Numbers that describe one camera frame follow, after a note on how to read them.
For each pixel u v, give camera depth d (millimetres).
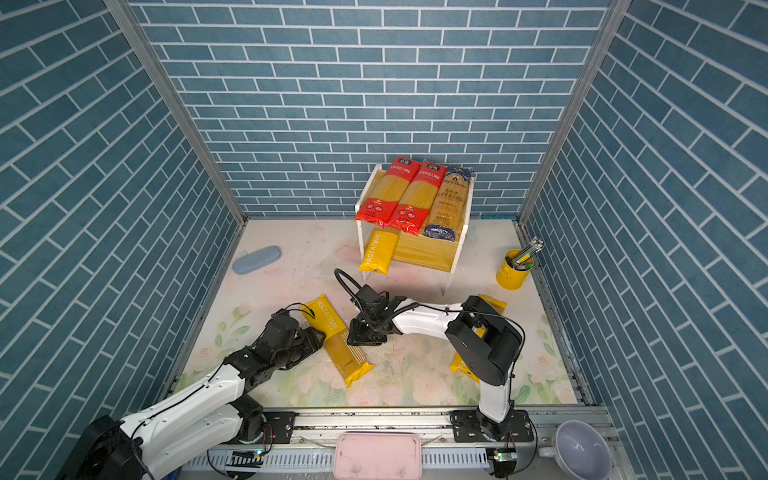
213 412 535
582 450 707
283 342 662
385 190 798
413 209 742
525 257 938
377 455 680
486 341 486
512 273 941
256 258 1075
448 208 751
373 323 678
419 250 912
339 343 857
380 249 889
